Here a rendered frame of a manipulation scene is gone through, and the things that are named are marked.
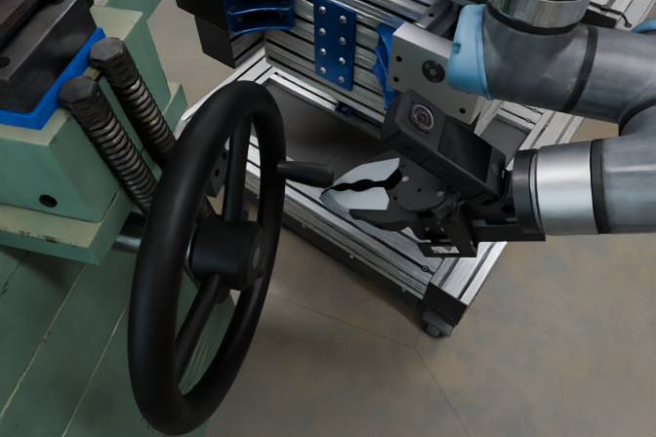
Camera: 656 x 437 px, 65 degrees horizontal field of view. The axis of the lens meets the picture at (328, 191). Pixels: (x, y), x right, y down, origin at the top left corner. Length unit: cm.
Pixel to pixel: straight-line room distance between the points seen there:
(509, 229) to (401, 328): 84
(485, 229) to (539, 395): 86
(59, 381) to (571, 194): 52
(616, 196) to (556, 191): 4
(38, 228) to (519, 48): 39
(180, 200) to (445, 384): 102
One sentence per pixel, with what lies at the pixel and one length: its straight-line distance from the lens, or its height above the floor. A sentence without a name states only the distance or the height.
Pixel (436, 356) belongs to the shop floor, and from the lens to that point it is 128.
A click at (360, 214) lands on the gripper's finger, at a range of 48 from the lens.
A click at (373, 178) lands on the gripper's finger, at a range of 50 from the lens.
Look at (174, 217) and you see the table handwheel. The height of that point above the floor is 94.
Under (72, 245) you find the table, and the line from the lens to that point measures 42.
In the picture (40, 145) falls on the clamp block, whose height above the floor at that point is 96.
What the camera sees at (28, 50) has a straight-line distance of 36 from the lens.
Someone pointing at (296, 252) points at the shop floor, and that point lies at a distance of 137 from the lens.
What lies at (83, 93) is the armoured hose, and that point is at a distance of 36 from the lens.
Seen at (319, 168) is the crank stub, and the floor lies 80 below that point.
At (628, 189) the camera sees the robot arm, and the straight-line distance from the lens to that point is 42.
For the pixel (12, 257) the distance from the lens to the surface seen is 51.
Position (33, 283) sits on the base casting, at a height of 77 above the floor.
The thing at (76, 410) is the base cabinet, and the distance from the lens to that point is 68.
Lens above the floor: 120
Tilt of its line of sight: 54 degrees down
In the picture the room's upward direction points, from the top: straight up
